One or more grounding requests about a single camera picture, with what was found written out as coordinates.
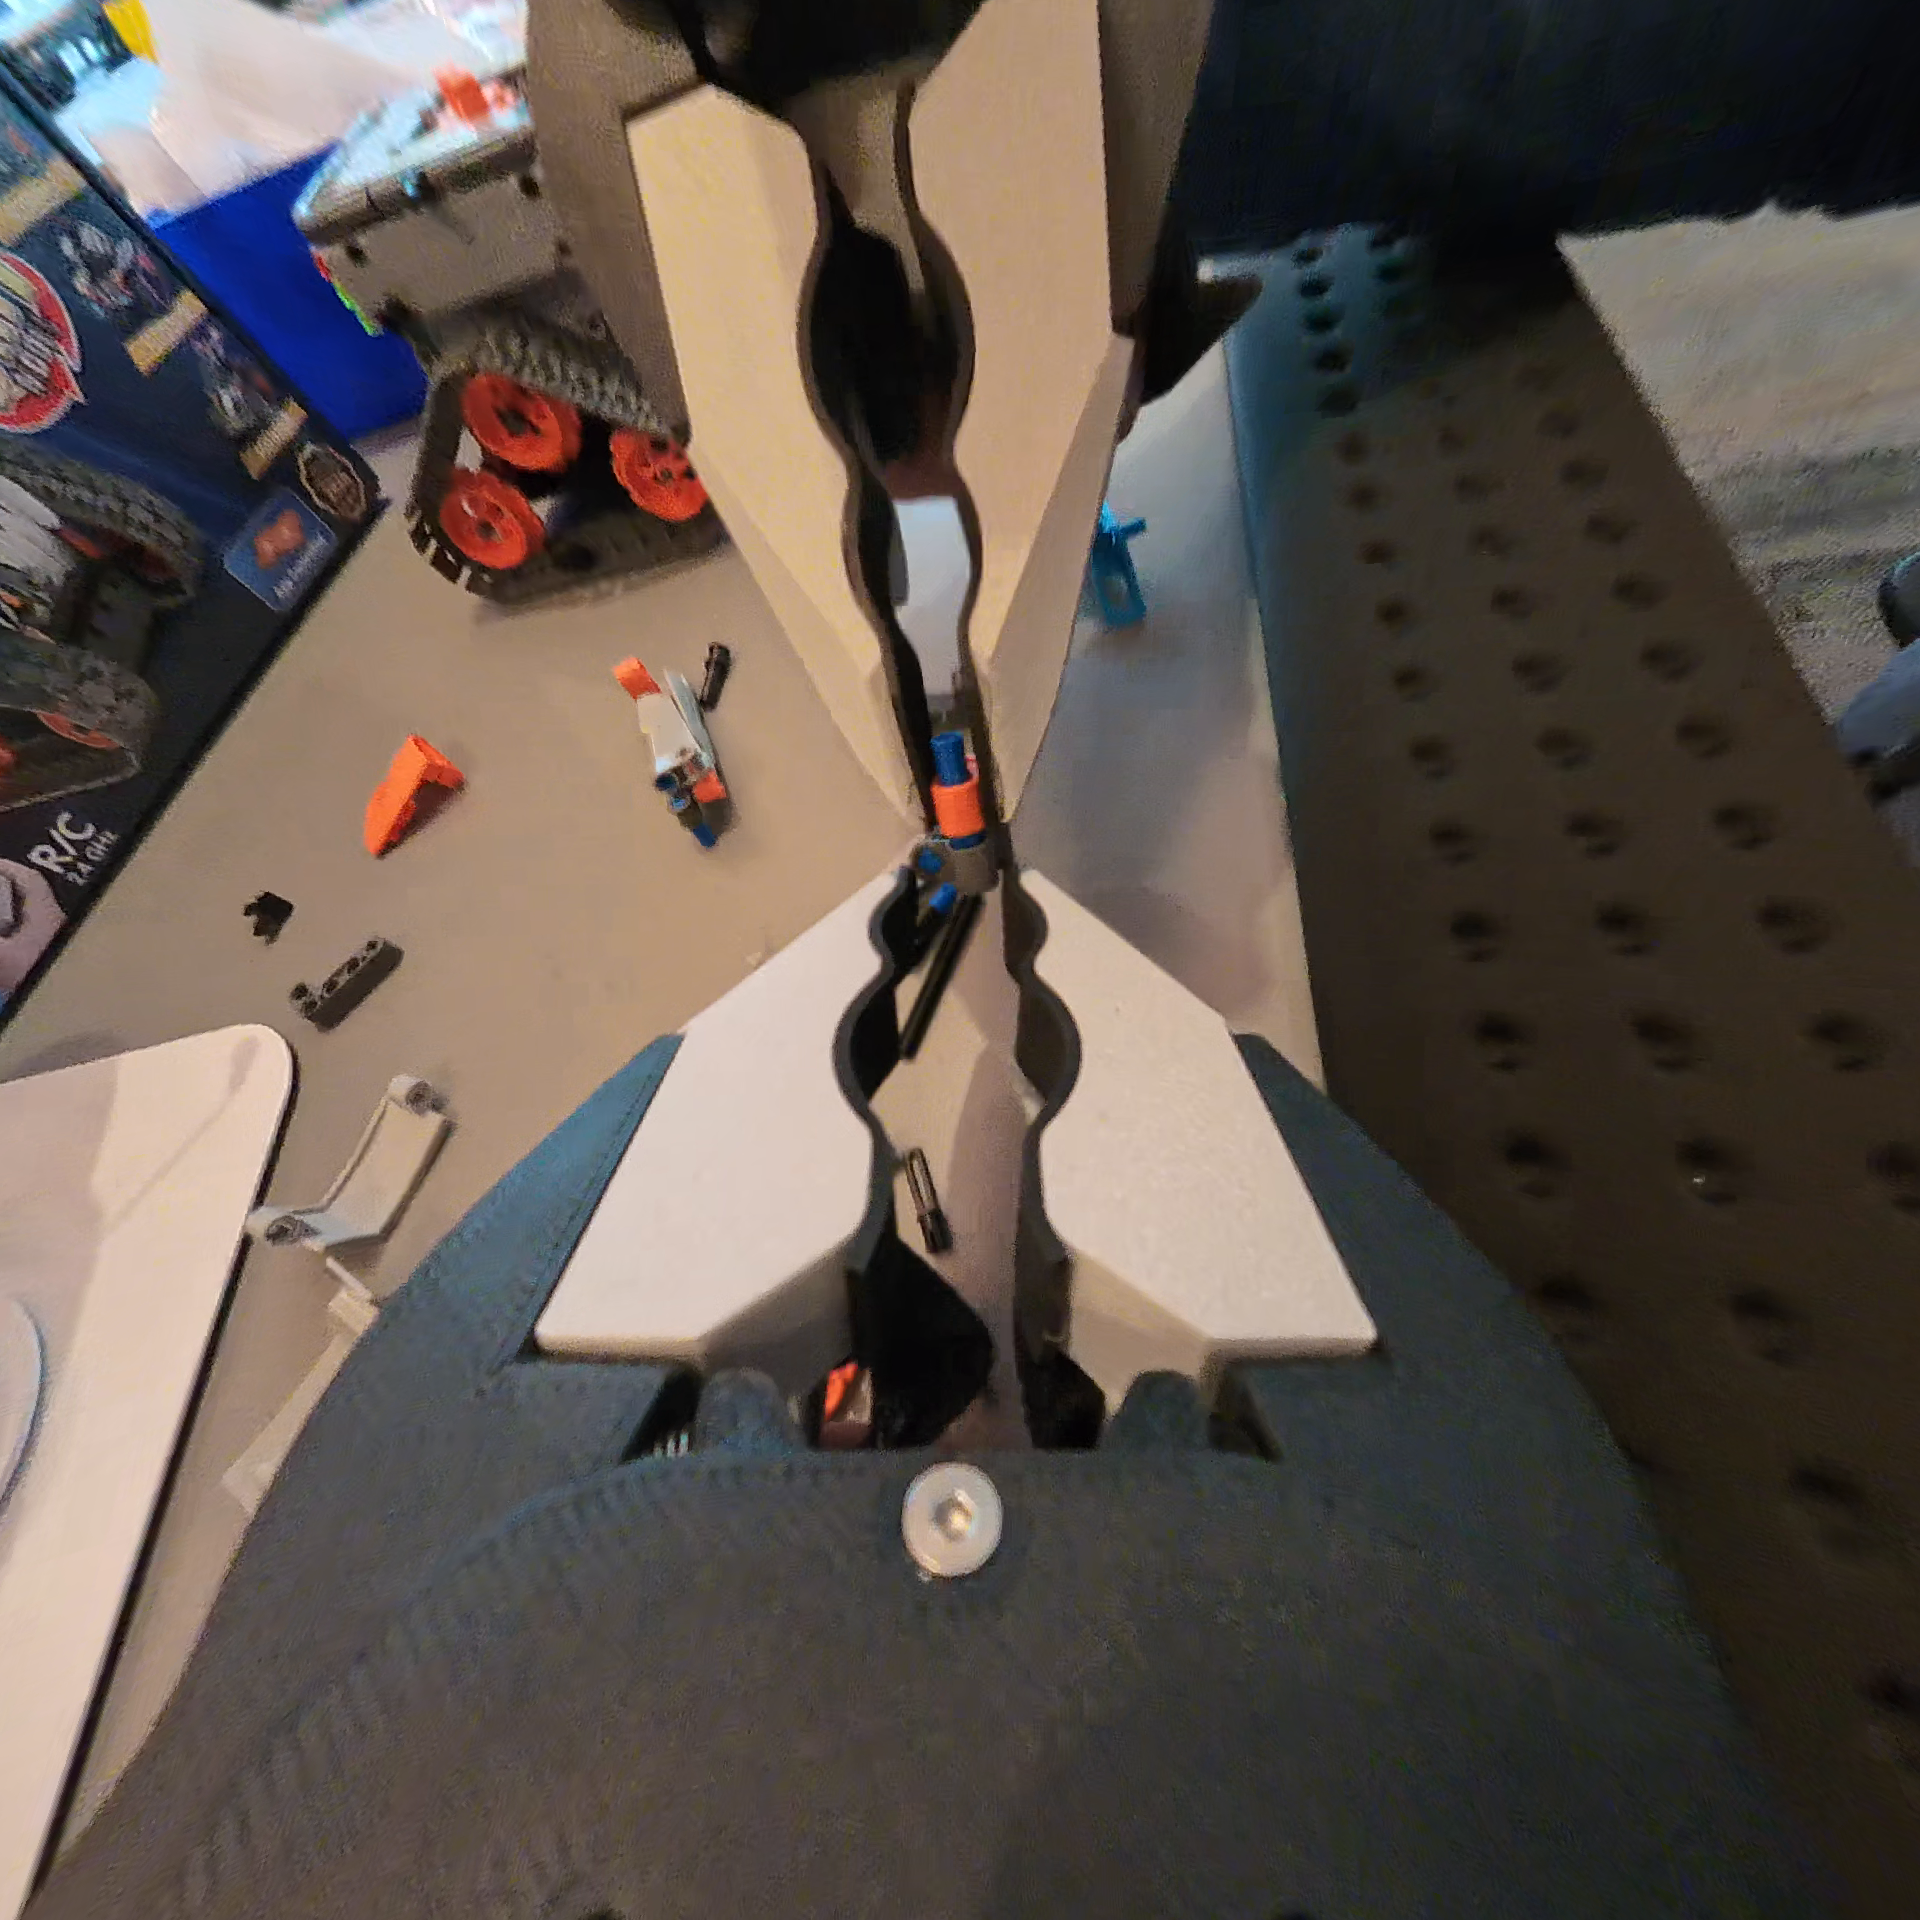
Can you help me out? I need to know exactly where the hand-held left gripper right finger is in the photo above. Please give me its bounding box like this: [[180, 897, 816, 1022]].
[[1001, 866, 1378, 1369]]

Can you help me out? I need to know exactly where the dark blue robot kit box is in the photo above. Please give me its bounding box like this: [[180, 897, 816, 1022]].
[[0, 75, 385, 1038]]

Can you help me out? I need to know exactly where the orange wedge panel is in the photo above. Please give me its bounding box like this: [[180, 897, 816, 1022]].
[[364, 737, 466, 859]]

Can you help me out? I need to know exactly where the white book stand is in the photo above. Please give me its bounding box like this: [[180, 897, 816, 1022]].
[[0, 1023, 298, 1869]]

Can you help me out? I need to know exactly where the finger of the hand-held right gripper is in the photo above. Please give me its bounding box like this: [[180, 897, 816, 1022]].
[[626, 82, 963, 818], [900, 0, 1138, 818]]

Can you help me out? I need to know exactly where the light blue plastic tool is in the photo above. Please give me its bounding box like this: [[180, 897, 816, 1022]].
[[1091, 506, 1154, 634]]

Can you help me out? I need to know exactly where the grey curved panel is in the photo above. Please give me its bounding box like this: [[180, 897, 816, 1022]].
[[245, 1074, 456, 1254]]

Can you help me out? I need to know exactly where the grey white orange assembly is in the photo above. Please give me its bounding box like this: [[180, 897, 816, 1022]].
[[612, 657, 735, 849]]

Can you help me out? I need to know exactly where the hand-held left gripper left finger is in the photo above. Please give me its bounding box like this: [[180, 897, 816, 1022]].
[[535, 866, 917, 1369]]

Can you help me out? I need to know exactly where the tracked toy robot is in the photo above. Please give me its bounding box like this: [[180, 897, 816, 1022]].
[[292, 66, 723, 602]]

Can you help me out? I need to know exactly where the grey angular panel piece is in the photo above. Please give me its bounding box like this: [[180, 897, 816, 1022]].
[[223, 1253, 385, 1517]]

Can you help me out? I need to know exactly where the dark grey three-hole beam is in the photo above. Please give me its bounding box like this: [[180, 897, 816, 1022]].
[[289, 938, 404, 1033]]

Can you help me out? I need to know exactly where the white crumpled paper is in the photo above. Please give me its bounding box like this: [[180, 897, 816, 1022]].
[[90, 0, 453, 212]]

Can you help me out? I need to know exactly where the blue tagged storage bin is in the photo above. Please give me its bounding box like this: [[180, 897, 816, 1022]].
[[151, 142, 429, 436]]

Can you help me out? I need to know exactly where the long black axle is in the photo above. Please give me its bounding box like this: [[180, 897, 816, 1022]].
[[896, 900, 977, 1058]]

